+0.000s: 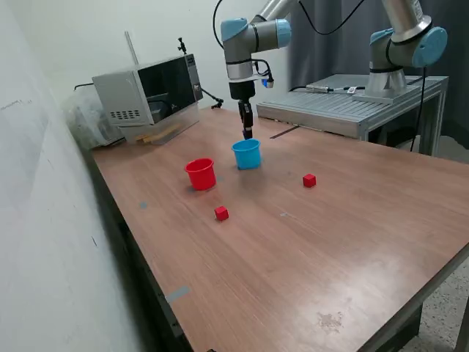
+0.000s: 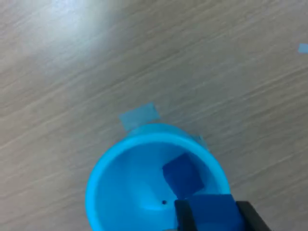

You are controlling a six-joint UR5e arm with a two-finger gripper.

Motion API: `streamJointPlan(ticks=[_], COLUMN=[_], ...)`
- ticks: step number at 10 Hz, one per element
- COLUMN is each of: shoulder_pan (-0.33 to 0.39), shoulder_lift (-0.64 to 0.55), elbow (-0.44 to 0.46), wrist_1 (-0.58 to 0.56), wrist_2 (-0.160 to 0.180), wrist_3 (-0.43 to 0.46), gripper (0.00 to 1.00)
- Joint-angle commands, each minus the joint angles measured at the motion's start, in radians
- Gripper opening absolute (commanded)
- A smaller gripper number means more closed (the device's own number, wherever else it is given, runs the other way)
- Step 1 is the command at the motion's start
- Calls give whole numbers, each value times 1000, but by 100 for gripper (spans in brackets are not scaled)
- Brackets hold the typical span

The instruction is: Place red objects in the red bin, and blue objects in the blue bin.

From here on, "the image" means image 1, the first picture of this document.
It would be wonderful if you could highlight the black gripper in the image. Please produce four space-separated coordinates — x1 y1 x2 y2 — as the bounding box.
229 79 256 141

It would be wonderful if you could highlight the blue plastic bin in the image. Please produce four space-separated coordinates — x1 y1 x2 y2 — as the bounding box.
231 138 263 171

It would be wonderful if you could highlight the dark flat bar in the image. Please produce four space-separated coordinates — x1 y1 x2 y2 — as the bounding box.
270 125 300 140

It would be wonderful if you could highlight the clear plastic tray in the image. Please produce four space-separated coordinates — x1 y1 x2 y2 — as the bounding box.
122 106 201 147

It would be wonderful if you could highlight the red plastic cup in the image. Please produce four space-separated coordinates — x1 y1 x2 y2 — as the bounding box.
184 157 217 192

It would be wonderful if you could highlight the aluminium extrusion robot stand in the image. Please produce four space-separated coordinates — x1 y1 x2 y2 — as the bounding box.
255 74 450 157

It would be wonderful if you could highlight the wooden stick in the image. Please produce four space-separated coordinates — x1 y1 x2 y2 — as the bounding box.
133 122 183 144

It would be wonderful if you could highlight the dark grey curtain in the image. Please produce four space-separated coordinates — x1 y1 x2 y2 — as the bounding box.
287 0 469 150

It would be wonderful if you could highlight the silver microwave oven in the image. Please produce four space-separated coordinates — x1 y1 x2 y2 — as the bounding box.
91 54 204 128

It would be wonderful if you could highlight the thin metal rod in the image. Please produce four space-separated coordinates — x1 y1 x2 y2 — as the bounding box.
124 31 141 67

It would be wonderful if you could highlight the crumpled clear plastic bag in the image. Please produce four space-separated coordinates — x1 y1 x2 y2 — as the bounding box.
62 87 128 151

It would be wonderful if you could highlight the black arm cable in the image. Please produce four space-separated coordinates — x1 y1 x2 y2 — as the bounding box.
213 0 367 47

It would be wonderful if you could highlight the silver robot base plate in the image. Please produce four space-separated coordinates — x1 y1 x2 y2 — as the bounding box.
352 90 408 104

